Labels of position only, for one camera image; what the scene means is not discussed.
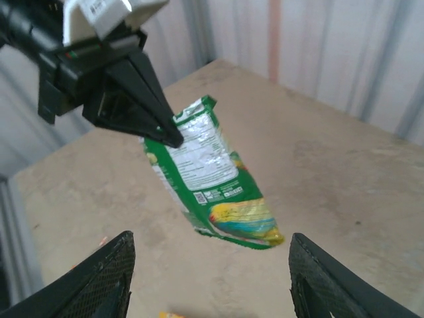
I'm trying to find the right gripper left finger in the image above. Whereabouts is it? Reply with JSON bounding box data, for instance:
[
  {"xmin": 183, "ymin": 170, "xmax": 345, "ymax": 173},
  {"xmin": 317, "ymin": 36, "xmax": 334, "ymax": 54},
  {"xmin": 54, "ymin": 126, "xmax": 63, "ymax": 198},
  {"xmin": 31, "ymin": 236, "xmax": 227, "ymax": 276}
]
[{"xmin": 0, "ymin": 231, "xmax": 136, "ymax": 318}]

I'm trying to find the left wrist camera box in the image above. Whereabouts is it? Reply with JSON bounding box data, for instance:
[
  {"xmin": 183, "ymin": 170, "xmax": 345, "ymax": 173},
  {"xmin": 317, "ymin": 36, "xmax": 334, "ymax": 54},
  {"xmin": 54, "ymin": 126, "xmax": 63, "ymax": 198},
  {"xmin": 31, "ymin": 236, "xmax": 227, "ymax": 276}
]
[{"xmin": 62, "ymin": 0, "xmax": 169, "ymax": 46}]

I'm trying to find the green snack bag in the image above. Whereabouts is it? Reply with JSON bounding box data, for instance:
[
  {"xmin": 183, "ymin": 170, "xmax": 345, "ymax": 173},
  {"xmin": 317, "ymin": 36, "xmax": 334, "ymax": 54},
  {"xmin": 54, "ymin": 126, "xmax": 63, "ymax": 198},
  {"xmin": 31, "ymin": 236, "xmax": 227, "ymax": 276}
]
[{"xmin": 138, "ymin": 94, "xmax": 286, "ymax": 252}]

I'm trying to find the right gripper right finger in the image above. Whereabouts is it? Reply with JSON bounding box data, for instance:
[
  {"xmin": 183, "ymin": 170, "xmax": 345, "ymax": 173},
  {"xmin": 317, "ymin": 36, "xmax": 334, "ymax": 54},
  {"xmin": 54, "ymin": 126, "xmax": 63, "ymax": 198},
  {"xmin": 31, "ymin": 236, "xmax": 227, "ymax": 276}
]
[{"xmin": 288, "ymin": 232, "xmax": 424, "ymax": 318}]

